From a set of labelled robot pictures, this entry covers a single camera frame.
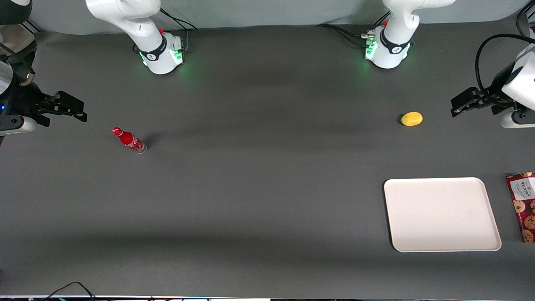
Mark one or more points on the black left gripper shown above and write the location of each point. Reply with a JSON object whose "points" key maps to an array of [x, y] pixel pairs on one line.
{"points": [[494, 99]]}

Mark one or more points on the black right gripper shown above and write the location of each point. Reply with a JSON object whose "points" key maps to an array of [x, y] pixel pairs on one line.
{"points": [[25, 101]]}

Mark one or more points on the red cookie box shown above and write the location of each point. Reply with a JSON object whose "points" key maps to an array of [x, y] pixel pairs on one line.
{"points": [[524, 205]]}

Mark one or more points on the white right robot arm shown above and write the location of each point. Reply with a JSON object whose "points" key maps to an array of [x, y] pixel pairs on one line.
{"points": [[138, 25]]}

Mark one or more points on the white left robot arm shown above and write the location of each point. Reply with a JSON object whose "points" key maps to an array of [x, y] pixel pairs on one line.
{"points": [[395, 39]]}

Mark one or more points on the white plastic tray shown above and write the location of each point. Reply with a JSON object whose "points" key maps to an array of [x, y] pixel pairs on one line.
{"points": [[441, 215]]}

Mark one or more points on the yellow lemon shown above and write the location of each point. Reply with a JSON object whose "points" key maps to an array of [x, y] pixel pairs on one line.
{"points": [[411, 119]]}

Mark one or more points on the red cola bottle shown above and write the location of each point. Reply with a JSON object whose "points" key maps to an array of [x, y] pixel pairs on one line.
{"points": [[129, 140]]}

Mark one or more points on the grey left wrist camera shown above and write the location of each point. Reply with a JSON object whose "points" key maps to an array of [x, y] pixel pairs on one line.
{"points": [[518, 120]]}

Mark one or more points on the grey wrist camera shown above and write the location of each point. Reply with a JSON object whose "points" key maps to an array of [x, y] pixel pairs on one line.
{"points": [[518, 120], [16, 124]]}

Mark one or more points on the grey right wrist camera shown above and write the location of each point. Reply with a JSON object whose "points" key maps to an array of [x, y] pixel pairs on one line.
{"points": [[16, 124]]}

